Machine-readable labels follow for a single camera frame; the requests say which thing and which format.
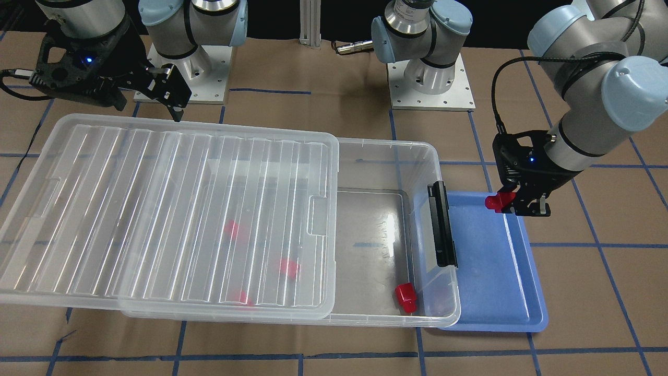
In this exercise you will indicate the black box latch handle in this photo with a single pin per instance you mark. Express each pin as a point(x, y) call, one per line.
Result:
point(445, 249)

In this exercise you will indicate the aluminium frame post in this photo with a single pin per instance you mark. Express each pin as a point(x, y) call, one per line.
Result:
point(309, 17)

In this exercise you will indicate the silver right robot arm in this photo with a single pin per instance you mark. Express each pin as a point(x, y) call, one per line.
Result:
point(180, 30)

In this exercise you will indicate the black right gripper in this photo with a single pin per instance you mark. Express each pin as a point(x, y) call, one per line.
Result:
point(127, 58)

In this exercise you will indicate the blue plastic tray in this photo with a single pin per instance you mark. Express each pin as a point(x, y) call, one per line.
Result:
point(499, 285)

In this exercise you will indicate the clear plastic storage box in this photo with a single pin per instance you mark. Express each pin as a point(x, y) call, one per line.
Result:
point(353, 213)

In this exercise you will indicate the red block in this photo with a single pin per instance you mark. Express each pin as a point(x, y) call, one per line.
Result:
point(407, 297)
point(289, 268)
point(235, 231)
point(493, 203)
point(241, 298)

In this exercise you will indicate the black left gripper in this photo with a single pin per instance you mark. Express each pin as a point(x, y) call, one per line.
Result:
point(552, 180)

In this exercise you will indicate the clear plastic box lid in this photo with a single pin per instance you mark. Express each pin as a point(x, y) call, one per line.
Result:
point(60, 240)

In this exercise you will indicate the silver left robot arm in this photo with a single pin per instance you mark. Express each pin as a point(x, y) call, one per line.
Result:
point(610, 69)

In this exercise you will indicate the silver cylindrical connector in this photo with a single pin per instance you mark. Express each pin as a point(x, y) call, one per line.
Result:
point(351, 48)

